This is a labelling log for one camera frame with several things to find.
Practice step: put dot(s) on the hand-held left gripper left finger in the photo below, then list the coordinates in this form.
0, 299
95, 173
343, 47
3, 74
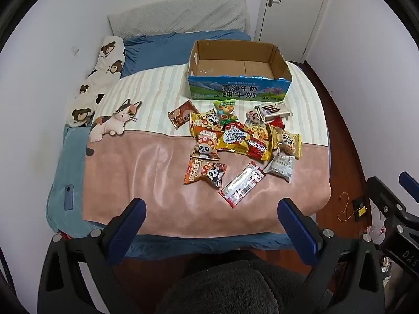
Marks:
136, 210

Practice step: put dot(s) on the pink white toy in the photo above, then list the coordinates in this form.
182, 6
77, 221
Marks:
373, 232

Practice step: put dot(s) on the orange panda snack packet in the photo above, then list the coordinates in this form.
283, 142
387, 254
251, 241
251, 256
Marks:
206, 144
204, 173

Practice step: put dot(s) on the white wall switch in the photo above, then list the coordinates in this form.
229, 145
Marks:
75, 50

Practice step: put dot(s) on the plain red snack packet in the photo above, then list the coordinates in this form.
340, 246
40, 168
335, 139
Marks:
277, 122

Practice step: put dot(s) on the yellow panda snack packet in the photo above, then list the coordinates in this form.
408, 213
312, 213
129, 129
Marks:
207, 120

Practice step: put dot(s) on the white purple cookie packet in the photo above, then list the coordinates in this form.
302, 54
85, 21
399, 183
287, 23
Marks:
273, 109

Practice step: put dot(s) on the grey headboard cushion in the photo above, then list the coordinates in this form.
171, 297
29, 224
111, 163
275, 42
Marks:
176, 14

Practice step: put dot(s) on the blue phone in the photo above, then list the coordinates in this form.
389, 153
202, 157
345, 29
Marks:
68, 198

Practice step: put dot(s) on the brown snack packet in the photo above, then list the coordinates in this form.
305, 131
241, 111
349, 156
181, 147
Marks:
181, 114

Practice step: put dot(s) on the bear print pillow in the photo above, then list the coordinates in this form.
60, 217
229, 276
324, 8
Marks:
98, 78

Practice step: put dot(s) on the white door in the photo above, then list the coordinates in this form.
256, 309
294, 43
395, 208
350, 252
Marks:
294, 13

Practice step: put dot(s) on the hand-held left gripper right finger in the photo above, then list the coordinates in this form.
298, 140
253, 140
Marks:
293, 220

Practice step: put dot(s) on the blue pillow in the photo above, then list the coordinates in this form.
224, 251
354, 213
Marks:
157, 50

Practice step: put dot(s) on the long red white snack packet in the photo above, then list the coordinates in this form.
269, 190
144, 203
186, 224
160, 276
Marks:
242, 183

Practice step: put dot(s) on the yellow snack packet white label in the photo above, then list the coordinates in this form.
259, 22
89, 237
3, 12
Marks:
234, 137

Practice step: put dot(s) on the yellow plug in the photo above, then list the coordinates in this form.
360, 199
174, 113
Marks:
361, 211

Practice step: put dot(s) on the dark fleece clothing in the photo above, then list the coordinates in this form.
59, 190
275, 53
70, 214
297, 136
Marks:
235, 284

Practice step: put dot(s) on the green candy packet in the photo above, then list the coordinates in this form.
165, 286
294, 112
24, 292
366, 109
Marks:
226, 111

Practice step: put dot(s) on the cardboard box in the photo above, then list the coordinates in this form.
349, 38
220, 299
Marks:
235, 72

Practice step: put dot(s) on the cat print blanket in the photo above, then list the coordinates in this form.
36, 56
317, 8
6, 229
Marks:
147, 170

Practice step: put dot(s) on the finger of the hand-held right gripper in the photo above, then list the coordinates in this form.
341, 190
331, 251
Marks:
409, 181
383, 196

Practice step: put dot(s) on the beige nut snack packet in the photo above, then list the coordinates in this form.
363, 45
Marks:
288, 140

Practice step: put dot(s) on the white grey snack packet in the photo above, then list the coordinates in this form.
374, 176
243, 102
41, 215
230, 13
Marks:
280, 165

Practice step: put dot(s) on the small white red candy packet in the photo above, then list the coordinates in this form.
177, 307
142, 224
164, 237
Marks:
253, 116

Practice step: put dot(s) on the black wall socket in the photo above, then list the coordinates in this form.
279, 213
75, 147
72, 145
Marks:
360, 202

